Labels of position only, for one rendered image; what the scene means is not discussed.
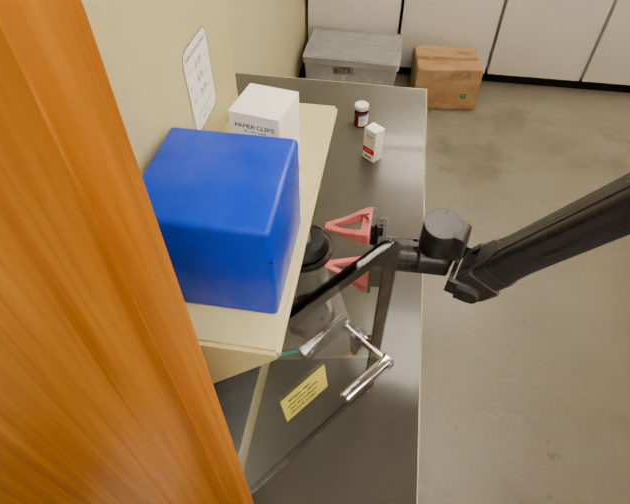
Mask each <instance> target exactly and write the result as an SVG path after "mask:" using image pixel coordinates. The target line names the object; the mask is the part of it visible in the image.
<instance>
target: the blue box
mask: <svg viewBox="0 0 630 504"><path fill-rule="evenodd" d="M299 169H300V167H299V155H298V142H297V141H296V140H295V139H288V138H278V137H268V136H258V135H247V134H237V133H227V132H217V131H207V130H196V129H186V128H176V127H174V128H171V129H170V130H169V132H168V133H167V135H166V137H165V138H164V140H163V142H162V143H161V145H160V147H159V148H158V150H157V152H156V153H155V155H154V157H153V158H152V160H151V162H150V163H149V165H148V167H147V168H146V170H145V172H144V173H143V175H142V178H143V181H144V184H145V187H146V190H147V193H148V196H149V199H150V202H151V205H152V207H153V210H154V213H155V216H156V219H157V222H158V225H159V228H160V231H161V234H162V237H163V240H164V243H165V245H166V248H167V251H168V254H169V257H170V260H171V263H172V266H173V269H174V272H175V275H176V278H177V280H178V283H179V286H180V289H181V292H182V295H183V298H184V301H185V302H189V303H196V304H203V305H211V306H218V307H225V308H233V309H240V310H247V311H255V312H262V313H269V314H275V313H277V312H278V310H279V306H280V302H281V298H282V294H283V290H284V286H285V282H286V278H287V274H288V270H289V266H290V262H291V258H292V255H293V251H294V247H295V243H296V239H297V235H298V231H299V227H300V223H301V219H300V187H299Z"/></svg>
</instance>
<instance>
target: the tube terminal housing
mask: <svg viewBox="0 0 630 504"><path fill-rule="evenodd" d="M82 3H83V6H84V9H85V12H86V15H87V18H88V21H89V24H90V27H91V30H92V32H93V35H94V38H95V41H96V44H97V47H98V50H99V53H100V56H101V59H102V62H103V65H104V67H105V70H106V73H107V76H108V79H109V82H110V85H111V88H112V91H113V94H114V97H115V100H116V102H117V105H118V108H119V111H120V114H121V117H122V120H123V123H124V126H125V129H126V132H127V135H128V137H129V140H130V143H131V146H132V149H133V152H134V155H135V158H136V161H137V164H138V167H139V170H140V172H141V175H143V173H144V172H145V170H146V168H147V167H148V165H149V163H150V162H151V160H152V158H153V157H154V155H155V153H156V152H157V150H158V148H159V147H160V145H161V143H162V142H163V140H164V138H165V137H166V135H167V133H168V132H169V130H170V129H171V128H174V127H176V128H186V129H196V127H195V122H194V117H193V113H192V108H191V103H190V99H189V94H188V90H187V85H186V80H185V76H184V71H183V66H182V62H181V57H180V55H181V54H182V52H183V51H184V49H185V48H186V47H187V45H188V44H189V42H190V41H191V39H192V38H193V36H194V35H195V34H196V32H197V31H198V29H199V28H200V26H201V25H202V23H203V22H204V26H205V32H206V38H207V43H208V49H209V55H210V61H211V67H212V73H213V79H214V85H215V91H216V97H217V103H216V105H215V107H214V109H213V111H212V113H211V115H210V117H209V118H208V120H207V122H206V124H205V126H204V128H203V130H207V131H217V132H223V131H224V129H225V127H226V125H227V122H228V120H229V115H228V110H229V108H230V107H231V106H232V105H233V104H234V102H235V101H236V100H237V99H238V92H237V84H236V76H235V69H234V61H233V53H232V46H231V38H230V31H229V23H228V15H227V8H226V0H82Z"/></svg>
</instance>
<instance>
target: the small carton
mask: <svg viewBox="0 0 630 504"><path fill-rule="evenodd" d="M228 115H229V121H230V128H231V133H237V134H247V135H258V136H268V137H278V138H288V139H295V140H296V141H297V142H298V147H299V145H300V120H299V92H296V91H291V90H285V89H280V88H275V87H269V86H264V85H259V84H253V83H250V84H249V85H248V86H247V88H246V89H245V90H244V91H243V92H242V94H241V95H240V96H239V97H238V99H237V100H236V101H235V102H234V104H233V105H232V106H231V107H230V108H229V110H228Z"/></svg>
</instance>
